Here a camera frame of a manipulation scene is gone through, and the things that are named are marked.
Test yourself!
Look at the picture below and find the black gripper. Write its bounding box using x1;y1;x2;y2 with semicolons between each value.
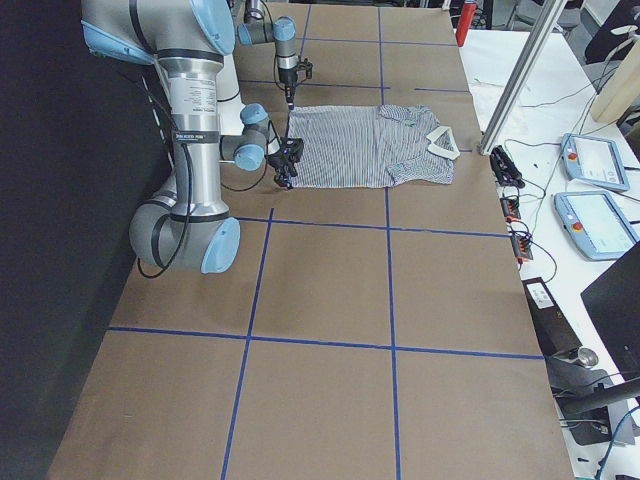
277;57;313;109
267;137;304;188

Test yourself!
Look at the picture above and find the striped polo shirt white collar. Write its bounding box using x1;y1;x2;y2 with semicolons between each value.
289;104;460;188

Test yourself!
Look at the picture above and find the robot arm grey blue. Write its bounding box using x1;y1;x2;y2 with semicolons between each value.
82;1;312;274
236;1;313;111

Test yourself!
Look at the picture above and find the red cylinder tube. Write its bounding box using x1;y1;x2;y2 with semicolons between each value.
455;0;477;47

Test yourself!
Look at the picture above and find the black clamp tool on edge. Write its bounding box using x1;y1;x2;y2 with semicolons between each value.
489;145;526;188

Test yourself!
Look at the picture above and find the blue teach pendant far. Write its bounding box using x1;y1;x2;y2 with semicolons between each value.
561;133;630;192

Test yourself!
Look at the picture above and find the blue teach pendant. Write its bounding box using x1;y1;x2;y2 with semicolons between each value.
561;133;630;192
553;190;639;261

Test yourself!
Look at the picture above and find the blue teach pendant near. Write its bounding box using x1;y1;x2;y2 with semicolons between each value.
553;190;639;261

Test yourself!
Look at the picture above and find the black box with white label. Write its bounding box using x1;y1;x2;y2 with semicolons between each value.
522;277;582;356

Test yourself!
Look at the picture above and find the black monitor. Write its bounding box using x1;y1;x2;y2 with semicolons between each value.
581;244;640;379

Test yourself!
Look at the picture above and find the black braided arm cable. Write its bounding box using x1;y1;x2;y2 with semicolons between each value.
134;114;281;279

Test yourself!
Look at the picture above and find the aluminium frame post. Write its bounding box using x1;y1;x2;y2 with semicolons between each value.
478;0;567;155

